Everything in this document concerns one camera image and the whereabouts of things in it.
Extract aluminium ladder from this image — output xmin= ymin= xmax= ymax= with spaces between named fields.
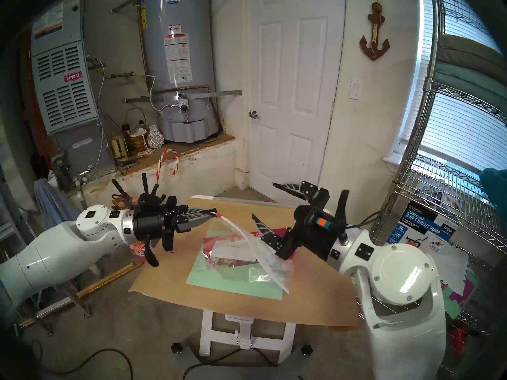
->
xmin=0 ymin=161 xmax=91 ymax=336

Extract foil wrapped lump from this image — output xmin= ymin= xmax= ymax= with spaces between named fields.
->
xmin=147 ymin=125 xmax=165 ymax=149

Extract light green paper mat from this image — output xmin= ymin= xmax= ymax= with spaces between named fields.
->
xmin=186 ymin=229 xmax=286 ymax=300

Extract white scalloped paper sheet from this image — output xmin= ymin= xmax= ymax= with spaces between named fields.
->
xmin=434 ymin=245 xmax=470 ymax=285

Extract blue cloth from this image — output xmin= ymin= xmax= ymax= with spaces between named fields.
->
xmin=34 ymin=179 xmax=80 ymax=233

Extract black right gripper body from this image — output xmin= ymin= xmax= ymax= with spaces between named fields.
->
xmin=276 ymin=205 xmax=345 ymax=261

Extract grey Bryant furnace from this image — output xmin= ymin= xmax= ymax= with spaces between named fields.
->
xmin=31 ymin=0 xmax=117 ymax=174

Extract white folding table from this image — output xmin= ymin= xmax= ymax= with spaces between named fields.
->
xmin=190 ymin=194 xmax=331 ymax=364

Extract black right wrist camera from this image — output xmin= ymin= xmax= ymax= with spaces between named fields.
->
xmin=305 ymin=207 xmax=337 ymax=233

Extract white window blinds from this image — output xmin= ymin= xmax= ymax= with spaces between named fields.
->
xmin=400 ymin=0 xmax=507 ymax=174

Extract teal cloth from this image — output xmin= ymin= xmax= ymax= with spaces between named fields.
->
xmin=479 ymin=167 xmax=507 ymax=213

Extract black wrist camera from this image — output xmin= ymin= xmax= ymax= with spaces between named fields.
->
xmin=305 ymin=207 xmax=337 ymax=233
xmin=127 ymin=193 xmax=163 ymax=211

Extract long red carton box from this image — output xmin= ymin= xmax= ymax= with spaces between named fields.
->
xmin=204 ymin=227 xmax=297 ymax=265

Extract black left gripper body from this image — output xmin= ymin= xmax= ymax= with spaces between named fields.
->
xmin=133 ymin=197 xmax=177 ymax=252

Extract brown anchor wall decoration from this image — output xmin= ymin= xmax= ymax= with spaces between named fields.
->
xmin=359 ymin=0 xmax=391 ymax=61

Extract striped candy cane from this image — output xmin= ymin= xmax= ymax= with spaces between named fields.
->
xmin=156 ymin=149 xmax=181 ymax=186

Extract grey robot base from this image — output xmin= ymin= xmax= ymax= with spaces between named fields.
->
xmin=170 ymin=342 xmax=313 ymax=380

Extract long wooden stick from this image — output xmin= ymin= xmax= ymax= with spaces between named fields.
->
xmin=75 ymin=261 xmax=143 ymax=298

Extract grey water heater tank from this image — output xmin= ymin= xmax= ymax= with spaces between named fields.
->
xmin=139 ymin=0 xmax=220 ymax=143

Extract red plastic object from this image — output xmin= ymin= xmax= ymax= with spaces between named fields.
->
xmin=450 ymin=326 xmax=468 ymax=356

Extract grey metal strap bar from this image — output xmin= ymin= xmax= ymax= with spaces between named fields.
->
xmin=122 ymin=90 xmax=242 ymax=103

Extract dark floor cable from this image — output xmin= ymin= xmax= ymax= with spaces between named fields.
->
xmin=30 ymin=339 xmax=134 ymax=380

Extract yellow gas pipe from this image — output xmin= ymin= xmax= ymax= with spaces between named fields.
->
xmin=104 ymin=70 xmax=145 ymax=80

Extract wicker basket with handle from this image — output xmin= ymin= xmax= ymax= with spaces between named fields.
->
xmin=125 ymin=107 xmax=148 ymax=152

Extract utility pump carton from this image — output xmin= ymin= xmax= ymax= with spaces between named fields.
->
xmin=386 ymin=203 xmax=460 ymax=261

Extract yellow metal can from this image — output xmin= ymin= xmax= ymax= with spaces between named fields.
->
xmin=109 ymin=134 xmax=129 ymax=160

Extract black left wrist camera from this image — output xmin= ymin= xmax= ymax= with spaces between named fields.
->
xmin=127 ymin=193 xmax=163 ymax=211

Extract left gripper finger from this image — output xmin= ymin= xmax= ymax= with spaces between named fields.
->
xmin=174 ymin=205 xmax=217 ymax=219
xmin=176 ymin=215 xmax=212 ymax=232

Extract wooden platform board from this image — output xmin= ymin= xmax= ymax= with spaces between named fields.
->
xmin=116 ymin=132 xmax=235 ymax=176

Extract grey green folded cushion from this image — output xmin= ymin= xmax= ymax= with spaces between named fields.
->
xmin=430 ymin=35 xmax=507 ymax=114

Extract green and pink papers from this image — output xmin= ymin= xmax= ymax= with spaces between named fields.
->
xmin=440 ymin=270 xmax=480 ymax=320

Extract chrome wire shelf rack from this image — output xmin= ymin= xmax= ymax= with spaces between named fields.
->
xmin=372 ymin=0 xmax=507 ymax=376

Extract clear ziplock bag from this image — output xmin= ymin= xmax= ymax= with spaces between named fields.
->
xmin=202 ymin=212 xmax=295 ymax=295

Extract white panel door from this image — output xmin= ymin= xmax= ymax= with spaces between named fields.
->
xmin=248 ymin=0 xmax=345 ymax=207

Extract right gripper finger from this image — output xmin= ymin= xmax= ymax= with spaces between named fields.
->
xmin=252 ymin=214 xmax=288 ymax=251
xmin=273 ymin=180 xmax=330 ymax=208

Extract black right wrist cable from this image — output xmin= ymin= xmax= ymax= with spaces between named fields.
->
xmin=335 ymin=189 xmax=383 ymax=245

